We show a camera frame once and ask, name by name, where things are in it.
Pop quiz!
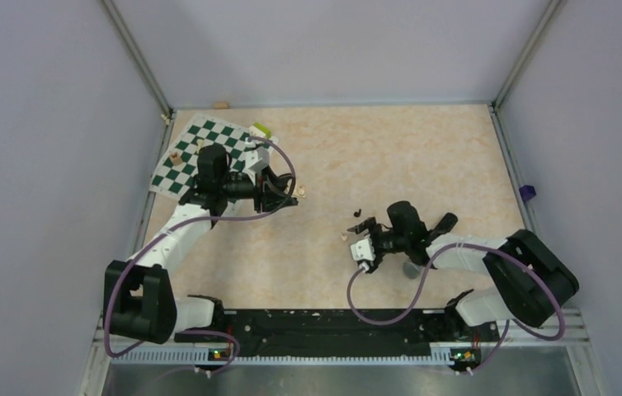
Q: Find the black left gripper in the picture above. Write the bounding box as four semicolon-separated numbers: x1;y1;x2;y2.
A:
219;165;298;213

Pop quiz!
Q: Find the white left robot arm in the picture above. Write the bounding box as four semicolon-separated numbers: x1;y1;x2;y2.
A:
102;138;298;344

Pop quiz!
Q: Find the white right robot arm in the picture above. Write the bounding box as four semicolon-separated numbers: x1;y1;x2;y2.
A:
348;200;580;340

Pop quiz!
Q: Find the black microphone grey head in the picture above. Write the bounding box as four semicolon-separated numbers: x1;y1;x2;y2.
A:
403;212;459;280

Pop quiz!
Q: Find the green white toy block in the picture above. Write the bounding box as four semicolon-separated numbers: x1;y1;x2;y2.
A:
249;122;271;139

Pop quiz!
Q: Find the green white chessboard mat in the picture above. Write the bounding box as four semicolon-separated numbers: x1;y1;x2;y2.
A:
149;115;271;203

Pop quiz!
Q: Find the small wooden cube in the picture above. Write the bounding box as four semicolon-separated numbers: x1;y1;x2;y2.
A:
168;152;184;167

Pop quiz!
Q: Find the wooden cork piece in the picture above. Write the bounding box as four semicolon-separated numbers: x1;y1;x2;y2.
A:
212;101;230;110

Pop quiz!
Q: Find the small purple object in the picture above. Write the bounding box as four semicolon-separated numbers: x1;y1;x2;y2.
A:
519;185;537;202

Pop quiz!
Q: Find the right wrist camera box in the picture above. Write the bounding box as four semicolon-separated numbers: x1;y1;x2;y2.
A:
350;238;376;272

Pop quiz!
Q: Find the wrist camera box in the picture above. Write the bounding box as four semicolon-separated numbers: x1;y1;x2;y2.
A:
350;238;376;272
243;145;270;177

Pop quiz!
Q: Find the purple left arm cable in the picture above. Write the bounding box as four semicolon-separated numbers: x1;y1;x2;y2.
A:
103;135;297;378

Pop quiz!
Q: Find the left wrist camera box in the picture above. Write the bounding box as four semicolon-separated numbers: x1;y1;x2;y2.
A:
243;145;270;177

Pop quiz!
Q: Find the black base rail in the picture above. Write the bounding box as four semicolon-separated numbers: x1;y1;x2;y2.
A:
174;309;500;358

